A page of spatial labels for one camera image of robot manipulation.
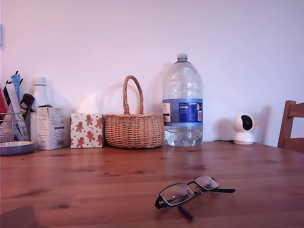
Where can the black-framed glasses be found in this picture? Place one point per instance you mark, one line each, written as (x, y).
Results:
(226, 190)

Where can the large clear water bottle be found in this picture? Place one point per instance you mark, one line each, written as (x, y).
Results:
(183, 111)

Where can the white tissue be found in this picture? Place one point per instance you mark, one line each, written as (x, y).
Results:
(89, 107)

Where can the gingerbread print tissue box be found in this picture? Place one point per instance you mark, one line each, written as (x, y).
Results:
(86, 130)

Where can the white printed carton box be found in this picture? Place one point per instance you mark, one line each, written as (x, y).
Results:
(51, 128)

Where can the white metal bottle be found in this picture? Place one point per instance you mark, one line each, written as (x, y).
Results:
(40, 92)

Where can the black bottle opener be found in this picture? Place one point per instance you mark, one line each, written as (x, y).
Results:
(26, 98)

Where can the wooden chair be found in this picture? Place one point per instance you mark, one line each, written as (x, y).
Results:
(286, 123)

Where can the blue sachet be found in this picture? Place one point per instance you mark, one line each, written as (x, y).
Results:
(16, 83)

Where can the grey round plate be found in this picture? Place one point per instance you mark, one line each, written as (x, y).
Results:
(14, 148)

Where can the black white striped packet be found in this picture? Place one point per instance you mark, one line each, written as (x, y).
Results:
(7, 97)

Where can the red packet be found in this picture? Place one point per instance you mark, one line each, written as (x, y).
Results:
(2, 102)

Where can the small white round camera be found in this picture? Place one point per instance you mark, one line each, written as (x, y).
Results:
(243, 139)

